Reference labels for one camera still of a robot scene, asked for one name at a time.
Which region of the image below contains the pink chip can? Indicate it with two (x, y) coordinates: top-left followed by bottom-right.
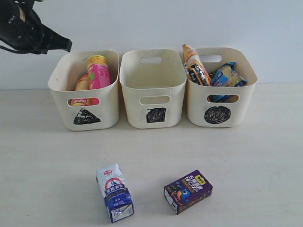
(86, 55), (111, 106)

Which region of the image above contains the purple juice carton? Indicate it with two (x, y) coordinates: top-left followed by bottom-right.
(164, 170), (213, 215)

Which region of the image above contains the white blue milk carton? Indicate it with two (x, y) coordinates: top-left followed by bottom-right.
(96, 164), (134, 223)

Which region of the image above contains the yellow chip can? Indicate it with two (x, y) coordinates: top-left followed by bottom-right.
(69, 74), (91, 106)

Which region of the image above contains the orange noodle packet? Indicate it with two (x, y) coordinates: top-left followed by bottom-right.
(182, 44), (212, 87)

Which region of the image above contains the blue noodle packet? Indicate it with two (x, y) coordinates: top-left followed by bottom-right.
(205, 61), (248, 103)

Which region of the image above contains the cream bin with circle mark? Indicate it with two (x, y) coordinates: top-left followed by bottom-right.
(187, 47), (258, 127)

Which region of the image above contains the cream bin with triangle mark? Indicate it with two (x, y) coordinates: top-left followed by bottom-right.
(48, 50), (120, 131)

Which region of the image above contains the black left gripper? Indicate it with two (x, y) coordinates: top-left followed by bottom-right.
(0, 0), (72, 54)

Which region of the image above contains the cream bin with square mark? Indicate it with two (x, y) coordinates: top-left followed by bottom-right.
(120, 49), (187, 129)

